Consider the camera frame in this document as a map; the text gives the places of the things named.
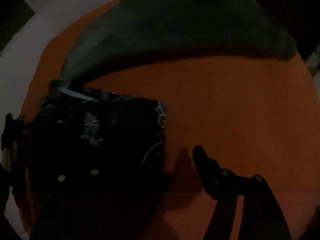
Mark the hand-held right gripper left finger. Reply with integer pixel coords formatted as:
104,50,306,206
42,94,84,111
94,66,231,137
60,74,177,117
32,165,115,240

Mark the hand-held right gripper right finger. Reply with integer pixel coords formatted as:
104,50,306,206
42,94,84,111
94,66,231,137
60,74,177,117
192,145,292,240

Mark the black printed garment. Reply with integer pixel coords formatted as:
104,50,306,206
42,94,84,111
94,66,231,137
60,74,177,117
27,79,168,205

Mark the orange bed blanket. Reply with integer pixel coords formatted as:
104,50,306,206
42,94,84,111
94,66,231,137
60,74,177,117
14,0,320,240

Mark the dark green folded cloth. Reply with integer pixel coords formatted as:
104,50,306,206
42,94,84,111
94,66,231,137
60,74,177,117
61,0,299,87

